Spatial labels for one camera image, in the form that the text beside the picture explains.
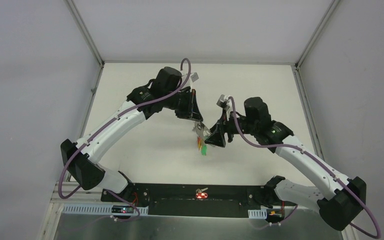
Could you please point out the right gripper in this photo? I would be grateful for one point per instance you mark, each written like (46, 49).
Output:
(217, 138)

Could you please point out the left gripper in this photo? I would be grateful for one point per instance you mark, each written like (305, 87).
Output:
(191, 105)

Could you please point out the metal keyring plate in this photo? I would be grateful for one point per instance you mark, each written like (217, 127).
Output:
(201, 131)

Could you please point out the green tag key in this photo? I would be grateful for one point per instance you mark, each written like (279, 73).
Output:
(203, 150)

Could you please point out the red tag key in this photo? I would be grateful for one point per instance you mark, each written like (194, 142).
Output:
(201, 193)

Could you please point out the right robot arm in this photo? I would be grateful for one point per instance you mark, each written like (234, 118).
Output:
(337, 198)

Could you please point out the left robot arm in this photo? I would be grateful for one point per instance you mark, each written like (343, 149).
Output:
(81, 158)

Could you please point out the yellow tag on plate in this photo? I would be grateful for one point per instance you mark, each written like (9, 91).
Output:
(199, 143)

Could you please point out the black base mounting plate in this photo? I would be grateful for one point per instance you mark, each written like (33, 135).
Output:
(201, 208)

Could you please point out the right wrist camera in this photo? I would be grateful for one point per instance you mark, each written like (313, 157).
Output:
(223, 102)

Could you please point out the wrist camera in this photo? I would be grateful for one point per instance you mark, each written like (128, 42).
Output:
(194, 77)
(223, 102)

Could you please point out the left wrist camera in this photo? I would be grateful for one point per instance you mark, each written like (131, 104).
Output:
(194, 77)

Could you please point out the aluminium front rail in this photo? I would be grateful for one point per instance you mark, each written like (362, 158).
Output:
(148, 194)

